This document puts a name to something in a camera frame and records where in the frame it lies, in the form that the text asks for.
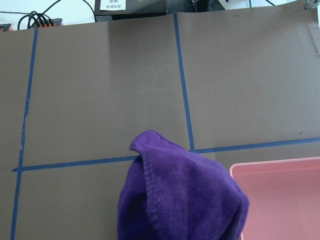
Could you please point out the pink plastic bin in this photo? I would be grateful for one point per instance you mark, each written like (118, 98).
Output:
(284, 198)

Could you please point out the purple microfiber cloth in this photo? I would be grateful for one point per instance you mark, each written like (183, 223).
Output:
(171, 193)

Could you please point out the black power strip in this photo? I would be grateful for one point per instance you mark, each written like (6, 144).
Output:
(42, 23)

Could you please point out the black box with label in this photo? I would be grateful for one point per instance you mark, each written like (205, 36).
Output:
(113, 10)

